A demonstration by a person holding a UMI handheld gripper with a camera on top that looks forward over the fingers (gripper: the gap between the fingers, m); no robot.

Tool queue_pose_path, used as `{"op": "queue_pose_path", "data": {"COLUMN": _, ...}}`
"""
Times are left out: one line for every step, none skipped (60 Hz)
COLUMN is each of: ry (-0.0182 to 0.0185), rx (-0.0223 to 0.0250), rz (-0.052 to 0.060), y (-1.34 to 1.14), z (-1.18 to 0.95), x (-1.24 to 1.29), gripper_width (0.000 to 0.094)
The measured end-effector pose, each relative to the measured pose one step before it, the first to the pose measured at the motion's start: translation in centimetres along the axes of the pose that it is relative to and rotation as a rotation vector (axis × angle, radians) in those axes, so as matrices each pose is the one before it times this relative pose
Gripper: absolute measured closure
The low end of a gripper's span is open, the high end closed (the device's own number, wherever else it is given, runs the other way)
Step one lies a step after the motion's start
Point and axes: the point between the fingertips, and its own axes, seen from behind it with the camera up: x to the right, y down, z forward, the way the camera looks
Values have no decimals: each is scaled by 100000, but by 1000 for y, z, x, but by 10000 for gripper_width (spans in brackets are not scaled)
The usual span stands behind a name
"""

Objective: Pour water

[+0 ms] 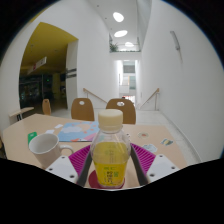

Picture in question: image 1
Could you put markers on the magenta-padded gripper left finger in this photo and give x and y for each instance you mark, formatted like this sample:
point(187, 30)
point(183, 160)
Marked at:
point(78, 161)

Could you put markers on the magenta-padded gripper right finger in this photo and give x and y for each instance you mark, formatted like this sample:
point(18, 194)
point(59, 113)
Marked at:
point(146, 159)

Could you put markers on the yellow-label clear drink bottle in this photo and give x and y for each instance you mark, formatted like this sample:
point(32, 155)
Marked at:
point(110, 160)

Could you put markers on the pale blue table sticker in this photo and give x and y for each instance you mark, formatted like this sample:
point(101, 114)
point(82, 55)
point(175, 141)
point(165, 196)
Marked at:
point(150, 148)

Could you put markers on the flat round red coaster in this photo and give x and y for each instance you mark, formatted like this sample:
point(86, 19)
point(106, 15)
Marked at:
point(92, 180)

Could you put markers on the round orange table sticker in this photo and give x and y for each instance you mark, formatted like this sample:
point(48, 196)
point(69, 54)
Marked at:
point(143, 135)

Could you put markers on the green yellow table sticker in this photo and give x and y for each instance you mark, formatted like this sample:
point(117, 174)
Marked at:
point(167, 142)

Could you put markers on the white mug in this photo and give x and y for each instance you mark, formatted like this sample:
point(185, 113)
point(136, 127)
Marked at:
point(45, 148)

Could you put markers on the small white paper note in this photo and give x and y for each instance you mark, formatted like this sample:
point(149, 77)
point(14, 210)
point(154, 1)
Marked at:
point(58, 126)
point(50, 131)

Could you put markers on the wooden chair with oval hole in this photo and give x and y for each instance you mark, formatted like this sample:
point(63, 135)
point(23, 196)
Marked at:
point(82, 110)
point(128, 113)

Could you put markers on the green flat card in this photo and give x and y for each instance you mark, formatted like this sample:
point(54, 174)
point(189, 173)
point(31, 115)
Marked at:
point(32, 137)

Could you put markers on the small wooden chair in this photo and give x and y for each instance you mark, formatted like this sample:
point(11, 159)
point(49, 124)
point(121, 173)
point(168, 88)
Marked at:
point(46, 107)

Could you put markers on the wooden stair handrail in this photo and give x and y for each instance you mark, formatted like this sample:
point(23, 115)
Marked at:
point(95, 95)
point(151, 95)

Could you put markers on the small light wooden table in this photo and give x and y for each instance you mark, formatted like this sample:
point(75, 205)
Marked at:
point(21, 111)

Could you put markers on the dark shop shelf unit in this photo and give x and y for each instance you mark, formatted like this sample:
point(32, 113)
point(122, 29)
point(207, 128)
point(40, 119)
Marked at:
point(31, 90)

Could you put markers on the hanging white red sign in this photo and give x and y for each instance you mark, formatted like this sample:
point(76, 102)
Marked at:
point(37, 65)

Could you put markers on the green balcony plant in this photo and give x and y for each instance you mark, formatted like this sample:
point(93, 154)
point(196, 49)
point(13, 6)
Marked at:
point(113, 47)

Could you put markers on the oval ceiling lights group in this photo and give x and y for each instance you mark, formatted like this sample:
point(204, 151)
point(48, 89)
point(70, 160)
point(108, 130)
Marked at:
point(118, 16)

